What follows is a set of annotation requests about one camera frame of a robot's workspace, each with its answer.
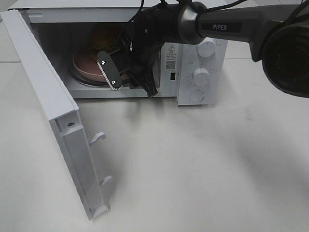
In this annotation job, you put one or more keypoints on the white microwave door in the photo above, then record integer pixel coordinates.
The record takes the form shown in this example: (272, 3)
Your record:
(62, 112)

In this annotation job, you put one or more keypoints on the white warning label sticker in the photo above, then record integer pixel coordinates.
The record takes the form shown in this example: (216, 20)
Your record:
(171, 56)

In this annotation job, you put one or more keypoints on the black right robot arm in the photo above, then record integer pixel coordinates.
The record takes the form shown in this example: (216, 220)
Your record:
(278, 36)

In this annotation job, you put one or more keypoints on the pink round plate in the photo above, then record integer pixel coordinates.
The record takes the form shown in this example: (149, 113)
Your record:
(85, 64)

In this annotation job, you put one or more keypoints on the burger with lettuce and cheese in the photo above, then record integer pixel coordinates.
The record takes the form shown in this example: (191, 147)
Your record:
(103, 37)

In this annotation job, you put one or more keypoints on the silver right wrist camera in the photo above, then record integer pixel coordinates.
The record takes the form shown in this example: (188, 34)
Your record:
(109, 71)

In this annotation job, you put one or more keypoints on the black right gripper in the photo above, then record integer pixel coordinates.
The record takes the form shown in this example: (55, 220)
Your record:
(137, 54)

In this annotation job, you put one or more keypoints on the white upper microwave knob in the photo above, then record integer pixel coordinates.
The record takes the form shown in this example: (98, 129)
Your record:
(207, 47)

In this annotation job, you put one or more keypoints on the white lower microwave knob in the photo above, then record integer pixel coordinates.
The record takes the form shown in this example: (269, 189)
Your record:
(201, 77)

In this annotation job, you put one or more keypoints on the white round door button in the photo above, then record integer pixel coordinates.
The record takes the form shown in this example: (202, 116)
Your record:
(197, 96)

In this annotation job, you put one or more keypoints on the white microwave oven body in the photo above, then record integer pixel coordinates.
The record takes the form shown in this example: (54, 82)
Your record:
(56, 34)

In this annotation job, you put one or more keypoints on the glass microwave turntable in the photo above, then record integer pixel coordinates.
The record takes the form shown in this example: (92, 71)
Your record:
(87, 81)

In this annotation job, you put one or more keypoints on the white microwave knob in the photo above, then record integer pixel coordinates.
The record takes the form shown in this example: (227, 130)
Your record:
(207, 47)
(201, 77)

